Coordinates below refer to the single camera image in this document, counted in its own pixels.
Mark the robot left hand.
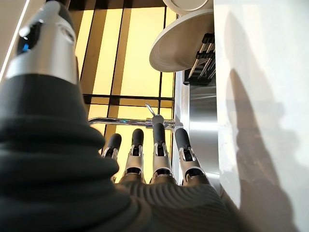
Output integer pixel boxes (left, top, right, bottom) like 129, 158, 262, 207
0, 0, 243, 232

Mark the cream ceramic plate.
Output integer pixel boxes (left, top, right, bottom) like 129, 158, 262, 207
162, 0, 209, 12
149, 9, 215, 73

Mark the chrome gooseneck faucet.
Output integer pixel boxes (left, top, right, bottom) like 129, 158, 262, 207
88, 102, 184, 133

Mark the stainless steel sink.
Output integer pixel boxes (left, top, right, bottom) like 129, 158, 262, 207
173, 69, 222, 193

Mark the black sink drying rack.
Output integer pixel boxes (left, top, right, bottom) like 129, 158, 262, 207
183, 32, 216, 86

